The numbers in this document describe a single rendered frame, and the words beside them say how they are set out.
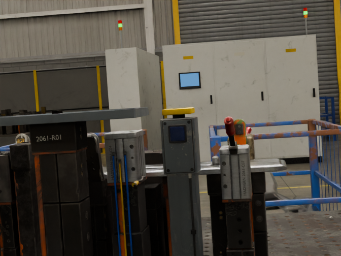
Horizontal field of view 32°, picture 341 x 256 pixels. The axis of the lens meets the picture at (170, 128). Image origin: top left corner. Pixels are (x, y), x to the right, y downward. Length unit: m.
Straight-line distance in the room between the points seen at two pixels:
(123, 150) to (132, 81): 8.08
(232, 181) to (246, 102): 8.07
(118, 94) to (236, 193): 8.19
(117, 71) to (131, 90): 0.37
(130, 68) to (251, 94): 1.95
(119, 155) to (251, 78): 8.10
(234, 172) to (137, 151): 0.23
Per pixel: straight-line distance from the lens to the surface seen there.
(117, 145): 1.38
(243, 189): 1.35
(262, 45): 9.46
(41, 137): 1.26
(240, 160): 1.34
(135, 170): 1.37
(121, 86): 9.48
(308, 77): 9.52
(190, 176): 1.19
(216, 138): 3.32
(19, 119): 1.24
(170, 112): 1.19
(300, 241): 1.96
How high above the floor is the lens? 1.18
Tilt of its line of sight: 3 degrees down
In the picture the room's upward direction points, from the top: 4 degrees counter-clockwise
